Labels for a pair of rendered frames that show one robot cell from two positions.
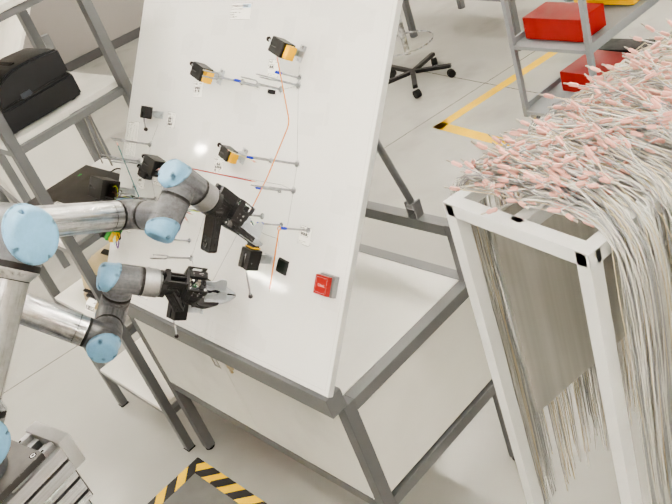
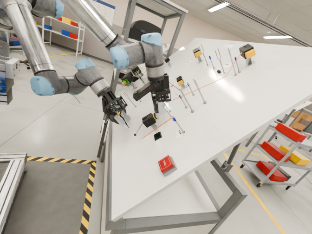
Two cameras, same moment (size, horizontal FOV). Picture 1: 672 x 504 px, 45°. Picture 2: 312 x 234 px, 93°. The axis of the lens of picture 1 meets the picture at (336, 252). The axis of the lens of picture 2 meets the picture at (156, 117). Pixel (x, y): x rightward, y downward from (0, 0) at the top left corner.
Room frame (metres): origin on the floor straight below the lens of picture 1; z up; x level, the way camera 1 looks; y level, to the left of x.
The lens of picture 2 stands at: (1.27, 0.07, 1.47)
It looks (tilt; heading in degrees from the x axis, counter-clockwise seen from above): 24 degrees down; 11
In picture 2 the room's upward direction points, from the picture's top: 21 degrees clockwise
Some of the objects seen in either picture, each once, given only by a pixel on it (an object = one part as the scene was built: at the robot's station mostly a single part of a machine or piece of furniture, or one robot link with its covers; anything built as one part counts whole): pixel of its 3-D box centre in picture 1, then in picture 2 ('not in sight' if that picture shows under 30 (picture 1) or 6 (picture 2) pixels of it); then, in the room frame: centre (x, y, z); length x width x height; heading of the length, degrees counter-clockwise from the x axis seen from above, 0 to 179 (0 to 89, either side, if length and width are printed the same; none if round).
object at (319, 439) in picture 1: (292, 419); (108, 191); (1.87, 0.30, 0.60); 0.55 x 0.03 x 0.39; 35
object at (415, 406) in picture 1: (301, 332); (145, 161); (2.27, 0.21, 0.60); 1.17 x 0.58 x 0.40; 35
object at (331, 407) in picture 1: (206, 340); (113, 134); (2.08, 0.47, 0.83); 1.18 x 0.05 x 0.06; 35
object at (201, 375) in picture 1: (191, 364); (110, 137); (2.32, 0.61, 0.60); 0.55 x 0.02 x 0.39; 35
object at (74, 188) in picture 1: (76, 200); (130, 74); (2.88, 0.84, 1.09); 0.35 x 0.33 x 0.07; 35
